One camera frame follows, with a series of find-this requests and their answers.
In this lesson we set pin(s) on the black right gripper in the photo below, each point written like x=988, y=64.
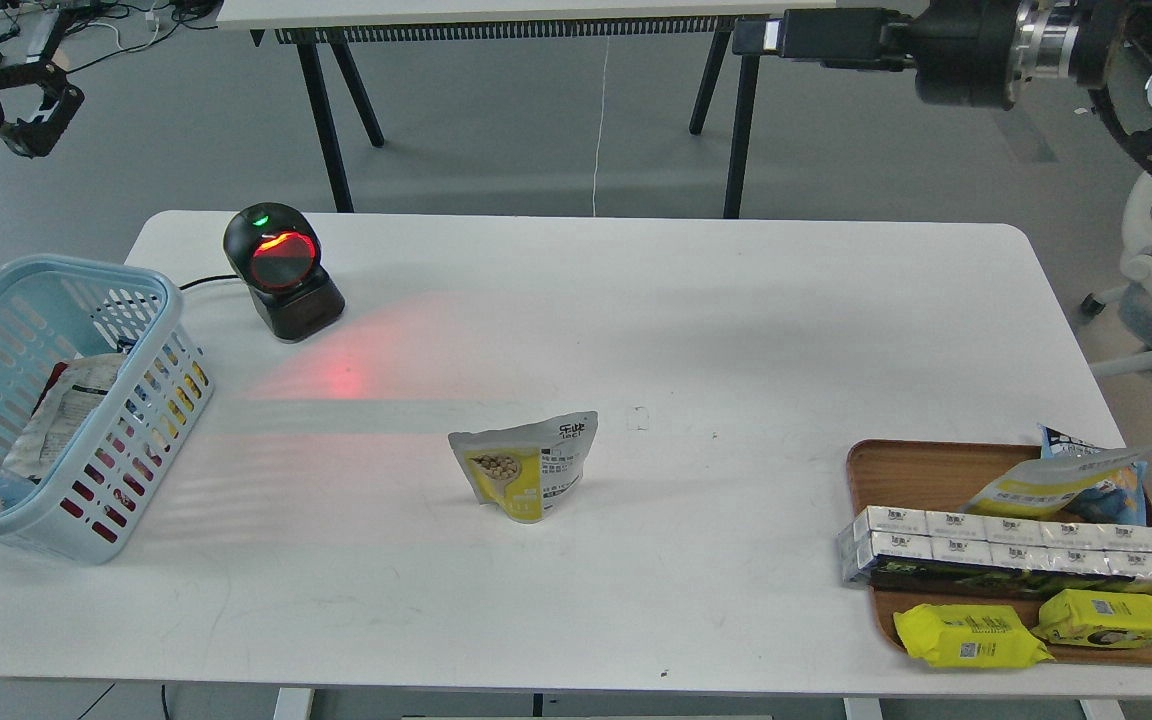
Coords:
x=962, y=50

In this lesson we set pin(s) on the yellow grey snack pouch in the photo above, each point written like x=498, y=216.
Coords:
x=525, y=471

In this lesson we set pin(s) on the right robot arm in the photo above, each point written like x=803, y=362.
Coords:
x=1104, y=47

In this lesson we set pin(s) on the light blue plastic basket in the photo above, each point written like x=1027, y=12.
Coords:
x=52, y=310

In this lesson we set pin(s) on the white snack bag in basket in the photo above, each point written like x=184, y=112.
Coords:
x=78, y=388

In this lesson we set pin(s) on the yellow blue snack pouch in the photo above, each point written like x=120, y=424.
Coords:
x=1038, y=489

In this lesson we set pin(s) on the silver boxed snack carton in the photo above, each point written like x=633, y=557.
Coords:
x=892, y=549

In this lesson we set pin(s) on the yellow snack pack left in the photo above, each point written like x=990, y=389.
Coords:
x=963, y=635

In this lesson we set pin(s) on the yellow snack pack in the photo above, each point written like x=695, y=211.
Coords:
x=963, y=635
x=1096, y=619

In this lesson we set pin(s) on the yellow snack pack right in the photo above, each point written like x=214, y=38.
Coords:
x=1096, y=619

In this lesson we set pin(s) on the background white table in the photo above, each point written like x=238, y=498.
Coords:
x=309, y=25

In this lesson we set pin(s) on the black barcode scanner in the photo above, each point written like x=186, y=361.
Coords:
x=275, y=251

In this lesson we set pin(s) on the brown wooden tray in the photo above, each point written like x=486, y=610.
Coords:
x=942, y=476

